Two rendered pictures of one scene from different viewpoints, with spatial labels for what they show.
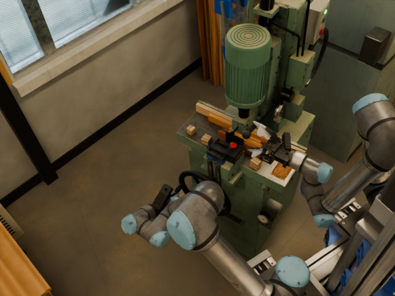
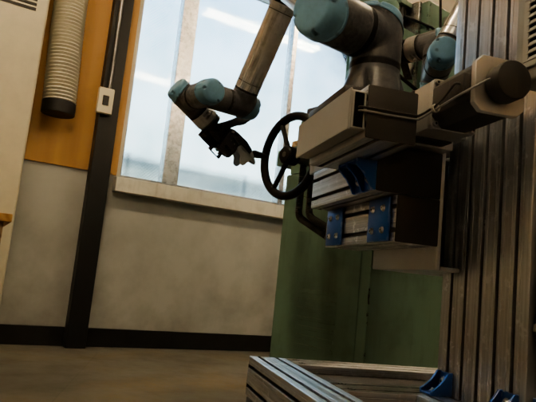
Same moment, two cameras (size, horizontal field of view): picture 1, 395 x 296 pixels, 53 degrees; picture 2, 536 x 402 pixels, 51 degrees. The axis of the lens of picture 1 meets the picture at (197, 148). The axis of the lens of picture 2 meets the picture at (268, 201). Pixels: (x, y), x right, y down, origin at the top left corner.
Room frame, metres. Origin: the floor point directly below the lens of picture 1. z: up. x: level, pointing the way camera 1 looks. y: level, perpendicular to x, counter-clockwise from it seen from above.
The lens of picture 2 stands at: (-0.73, -0.39, 0.41)
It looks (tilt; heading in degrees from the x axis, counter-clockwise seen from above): 8 degrees up; 14
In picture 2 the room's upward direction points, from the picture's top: 6 degrees clockwise
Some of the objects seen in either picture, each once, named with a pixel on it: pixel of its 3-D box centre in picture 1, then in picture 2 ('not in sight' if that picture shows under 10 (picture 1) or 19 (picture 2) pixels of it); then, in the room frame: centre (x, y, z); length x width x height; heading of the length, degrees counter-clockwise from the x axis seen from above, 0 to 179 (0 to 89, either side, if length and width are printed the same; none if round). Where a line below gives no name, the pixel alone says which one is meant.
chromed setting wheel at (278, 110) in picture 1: (280, 111); not in sight; (1.30, -0.40, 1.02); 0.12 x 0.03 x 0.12; 142
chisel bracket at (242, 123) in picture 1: (245, 119); not in sight; (1.29, -0.24, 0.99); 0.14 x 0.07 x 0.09; 142
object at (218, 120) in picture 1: (261, 140); not in sight; (1.21, -0.31, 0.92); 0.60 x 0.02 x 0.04; 52
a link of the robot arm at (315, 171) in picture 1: (315, 170); (437, 43); (0.87, -0.44, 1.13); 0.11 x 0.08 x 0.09; 52
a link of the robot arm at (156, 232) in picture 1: (157, 231); (210, 95); (0.77, 0.19, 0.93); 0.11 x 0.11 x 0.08; 51
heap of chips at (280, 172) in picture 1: (282, 168); not in sight; (1.04, -0.38, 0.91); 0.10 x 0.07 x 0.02; 142
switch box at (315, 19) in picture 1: (315, 21); not in sight; (1.44, -0.53, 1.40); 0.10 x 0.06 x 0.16; 142
